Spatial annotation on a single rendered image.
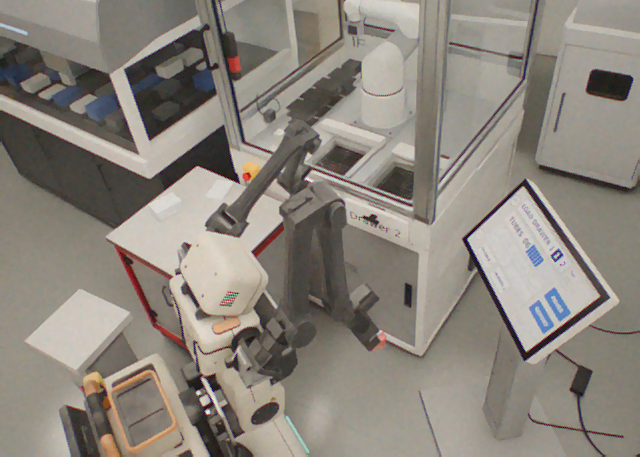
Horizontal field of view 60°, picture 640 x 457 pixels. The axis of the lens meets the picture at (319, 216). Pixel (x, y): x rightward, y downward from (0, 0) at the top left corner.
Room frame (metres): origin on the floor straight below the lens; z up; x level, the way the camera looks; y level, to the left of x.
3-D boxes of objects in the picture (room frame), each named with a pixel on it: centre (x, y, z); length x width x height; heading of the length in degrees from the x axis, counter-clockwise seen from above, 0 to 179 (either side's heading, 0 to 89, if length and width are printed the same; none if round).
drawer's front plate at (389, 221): (1.62, -0.22, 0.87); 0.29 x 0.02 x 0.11; 50
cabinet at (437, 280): (2.16, -0.33, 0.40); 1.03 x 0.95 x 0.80; 50
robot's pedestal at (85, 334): (1.35, 0.96, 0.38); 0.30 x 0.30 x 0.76; 57
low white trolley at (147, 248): (1.86, 0.53, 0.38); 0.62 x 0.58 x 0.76; 50
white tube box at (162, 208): (1.96, 0.69, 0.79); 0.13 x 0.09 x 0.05; 126
